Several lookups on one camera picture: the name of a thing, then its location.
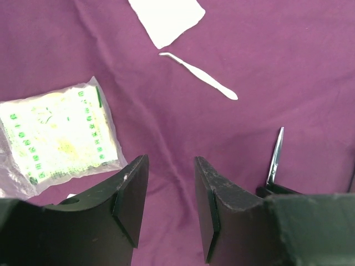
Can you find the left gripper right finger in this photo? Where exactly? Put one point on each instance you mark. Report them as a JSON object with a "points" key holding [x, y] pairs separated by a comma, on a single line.
{"points": [[240, 228]]}

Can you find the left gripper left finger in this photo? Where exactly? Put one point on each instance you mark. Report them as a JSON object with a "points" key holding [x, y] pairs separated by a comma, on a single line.
{"points": [[100, 226]]}

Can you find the steel scissors bottom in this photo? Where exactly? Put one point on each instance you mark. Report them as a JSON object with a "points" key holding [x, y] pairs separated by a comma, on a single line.
{"points": [[275, 158]]}

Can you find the small steel tweezers top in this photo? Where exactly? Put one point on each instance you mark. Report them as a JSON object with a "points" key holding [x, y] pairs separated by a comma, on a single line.
{"points": [[203, 76]]}

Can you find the purple surgical drape cloth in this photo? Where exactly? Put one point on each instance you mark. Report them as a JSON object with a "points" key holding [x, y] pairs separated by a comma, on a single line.
{"points": [[291, 64]]}

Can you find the white gauze pad top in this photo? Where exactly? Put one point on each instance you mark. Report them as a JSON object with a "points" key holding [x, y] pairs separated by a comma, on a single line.
{"points": [[165, 20]]}

